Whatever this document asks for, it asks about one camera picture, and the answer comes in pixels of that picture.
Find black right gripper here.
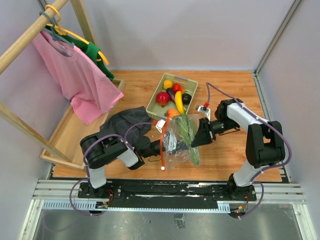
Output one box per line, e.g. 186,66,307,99
190,117,238,148

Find clear zip top bag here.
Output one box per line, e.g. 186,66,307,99
159,114,201,171

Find green fake leafy vegetable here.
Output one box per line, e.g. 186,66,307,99
174,114,200,167

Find orange fake peach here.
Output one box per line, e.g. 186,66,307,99
164,108,181,119

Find dark fake avocado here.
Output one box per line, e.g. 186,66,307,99
181,93,192,105

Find yellow fake banana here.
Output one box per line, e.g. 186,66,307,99
175,91,185,115

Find red fake apple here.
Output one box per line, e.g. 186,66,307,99
155,91,171,108

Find purple fake eggplant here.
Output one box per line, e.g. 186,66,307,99
166,88,176,104

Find yellow fake orange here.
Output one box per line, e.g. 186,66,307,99
163,79,174,90

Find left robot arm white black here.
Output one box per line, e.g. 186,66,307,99
80,132,188,198

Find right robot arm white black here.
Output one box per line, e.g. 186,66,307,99
191,98,285,200

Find light green plastic basket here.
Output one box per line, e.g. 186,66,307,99
146,73,198,120

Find dark grey checked cloth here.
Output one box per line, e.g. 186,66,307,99
100,106,153,146

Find pink t-shirt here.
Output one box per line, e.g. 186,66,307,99
32,30,124,125

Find wooden clothes rack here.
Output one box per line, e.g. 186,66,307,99
0,0,126,171

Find green t-shirt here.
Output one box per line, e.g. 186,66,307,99
63,35,115,81

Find grey clothes hanger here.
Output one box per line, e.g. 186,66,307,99
39,11,74,49

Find yellow clothes hanger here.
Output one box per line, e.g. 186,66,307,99
44,4,110,66

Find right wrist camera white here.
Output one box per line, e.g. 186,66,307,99
195,105,211,121

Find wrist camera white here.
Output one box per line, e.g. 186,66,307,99
195,105,211,121
153,119,167,133

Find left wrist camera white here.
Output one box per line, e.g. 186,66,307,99
153,119,167,133

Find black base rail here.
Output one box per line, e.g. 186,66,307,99
47,176,258,216

